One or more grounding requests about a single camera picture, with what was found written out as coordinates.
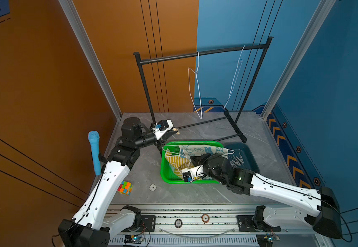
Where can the bunny pattern towel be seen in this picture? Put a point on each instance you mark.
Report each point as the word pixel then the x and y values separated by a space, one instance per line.
pixel 197 150

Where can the white clothespin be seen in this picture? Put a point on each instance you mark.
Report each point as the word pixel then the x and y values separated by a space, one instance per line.
pixel 241 159
pixel 236 157

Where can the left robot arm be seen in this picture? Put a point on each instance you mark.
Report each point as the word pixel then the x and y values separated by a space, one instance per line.
pixel 87 228

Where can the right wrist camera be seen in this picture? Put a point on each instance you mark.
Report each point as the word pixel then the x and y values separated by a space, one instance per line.
pixel 192 174

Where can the yellow striped towel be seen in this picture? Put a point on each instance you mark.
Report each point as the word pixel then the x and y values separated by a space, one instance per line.
pixel 178 163

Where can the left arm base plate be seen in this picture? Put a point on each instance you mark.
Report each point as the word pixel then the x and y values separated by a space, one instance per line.
pixel 147 221

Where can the beige clothespin towel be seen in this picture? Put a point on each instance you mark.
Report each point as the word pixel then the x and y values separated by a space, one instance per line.
pixel 234 163

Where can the dark teal tray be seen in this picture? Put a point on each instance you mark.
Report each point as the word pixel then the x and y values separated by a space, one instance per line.
pixel 236 148

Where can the green plastic basket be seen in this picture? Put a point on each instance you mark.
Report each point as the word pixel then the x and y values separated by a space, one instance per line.
pixel 167 174

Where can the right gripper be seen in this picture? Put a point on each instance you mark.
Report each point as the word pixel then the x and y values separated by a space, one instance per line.
pixel 200 160

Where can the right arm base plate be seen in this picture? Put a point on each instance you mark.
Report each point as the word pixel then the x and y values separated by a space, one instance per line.
pixel 246 223

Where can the green circuit board left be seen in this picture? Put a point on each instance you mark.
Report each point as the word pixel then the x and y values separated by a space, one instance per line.
pixel 133 239

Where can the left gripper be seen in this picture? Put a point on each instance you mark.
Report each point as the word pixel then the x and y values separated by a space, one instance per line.
pixel 161 141

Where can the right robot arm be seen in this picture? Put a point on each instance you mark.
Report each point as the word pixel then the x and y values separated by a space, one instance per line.
pixel 316 208

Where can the orange clothespin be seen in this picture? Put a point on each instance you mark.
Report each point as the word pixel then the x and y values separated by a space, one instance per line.
pixel 176 131

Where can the black clothes rack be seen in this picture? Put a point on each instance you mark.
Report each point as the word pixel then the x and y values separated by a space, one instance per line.
pixel 233 122

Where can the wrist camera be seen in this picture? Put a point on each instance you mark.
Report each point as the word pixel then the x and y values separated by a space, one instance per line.
pixel 162 127
pixel 192 174

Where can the white wire hanger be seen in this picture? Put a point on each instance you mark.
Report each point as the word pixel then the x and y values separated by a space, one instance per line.
pixel 173 150
pixel 196 88
pixel 235 76

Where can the circuit board right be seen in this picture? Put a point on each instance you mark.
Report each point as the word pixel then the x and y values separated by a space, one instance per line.
pixel 266 240

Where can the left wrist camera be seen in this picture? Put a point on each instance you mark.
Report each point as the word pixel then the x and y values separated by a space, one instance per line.
pixel 162 127

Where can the colourful puzzle cube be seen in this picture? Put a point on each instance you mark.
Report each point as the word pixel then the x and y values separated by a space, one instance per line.
pixel 125 188

